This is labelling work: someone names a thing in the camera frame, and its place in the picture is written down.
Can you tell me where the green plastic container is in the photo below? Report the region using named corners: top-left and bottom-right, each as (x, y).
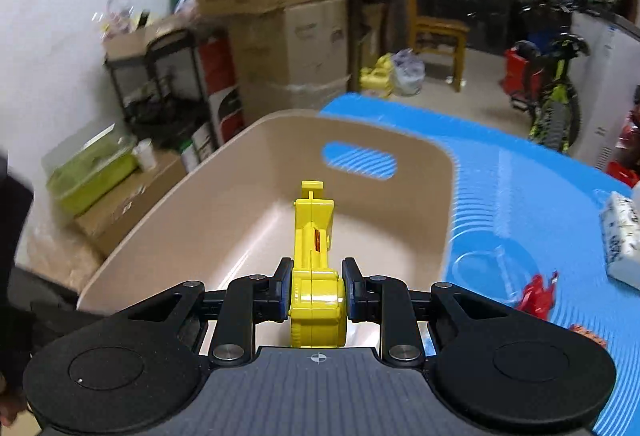
top-left (46, 136), bottom-right (141, 217)

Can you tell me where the white tissue box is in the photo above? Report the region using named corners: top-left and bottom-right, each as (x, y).
top-left (599, 181), bottom-right (640, 292)

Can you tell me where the black metal cart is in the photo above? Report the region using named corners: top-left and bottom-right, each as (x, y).
top-left (104, 26), bottom-right (211, 152)

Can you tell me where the beige plastic basket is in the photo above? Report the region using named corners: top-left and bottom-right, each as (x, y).
top-left (76, 110), bottom-right (457, 349)

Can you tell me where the wooden chair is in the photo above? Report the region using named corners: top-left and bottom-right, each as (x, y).
top-left (400, 0), bottom-right (471, 93)

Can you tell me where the large plain cardboard box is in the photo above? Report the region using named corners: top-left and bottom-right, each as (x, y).
top-left (227, 0), bottom-right (353, 114)

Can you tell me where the green black bicycle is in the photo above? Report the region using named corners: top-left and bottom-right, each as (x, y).
top-left (502, 0), bottom-right (593, 154)

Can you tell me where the yellow plastic toy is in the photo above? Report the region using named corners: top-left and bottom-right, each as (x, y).
top-left (288, 180), bottom-right (348, 349)

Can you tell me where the clear plastic bag with purple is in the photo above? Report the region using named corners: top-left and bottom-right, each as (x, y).
top-left (390, 48), bottom-right (427, 97)

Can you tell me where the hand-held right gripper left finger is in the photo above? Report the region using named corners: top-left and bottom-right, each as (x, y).
top-left (112, 257), bottom-right (294, 364)

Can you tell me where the blue silicone mat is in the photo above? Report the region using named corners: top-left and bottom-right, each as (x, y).
top-left (320, 92), bottom-right (640, 436)

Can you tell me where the red box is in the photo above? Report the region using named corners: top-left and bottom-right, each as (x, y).
top-left (200, 36), bottom-right (246, 137)

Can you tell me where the cardboard box on cart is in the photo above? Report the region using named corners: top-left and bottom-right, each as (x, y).
top-left (102, 13), bottom-right (196, 62)

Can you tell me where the small patterned box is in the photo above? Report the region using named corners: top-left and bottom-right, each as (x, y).
top-left (570, 325), bottom-right (610, 348)

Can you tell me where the white cup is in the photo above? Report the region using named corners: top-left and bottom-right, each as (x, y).
top-left (134, 138), bottom-right (156, 172)

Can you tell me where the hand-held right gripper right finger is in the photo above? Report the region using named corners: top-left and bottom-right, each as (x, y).
top-left (341, 257), bottom-right (518, 363)

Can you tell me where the red plastic toy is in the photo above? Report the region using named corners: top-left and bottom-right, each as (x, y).
top-left (519, 272), bottom-right (560, 321)

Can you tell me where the yellow plastic jug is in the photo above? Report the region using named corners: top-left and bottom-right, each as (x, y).
top-left (360, 68), bottom-right (393, 98)
top-left (372, 53), bottom-right (397, 89)

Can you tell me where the low cardboard box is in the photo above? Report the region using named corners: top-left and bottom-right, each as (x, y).
top-left (75, 151), bottom-right (188, 257)

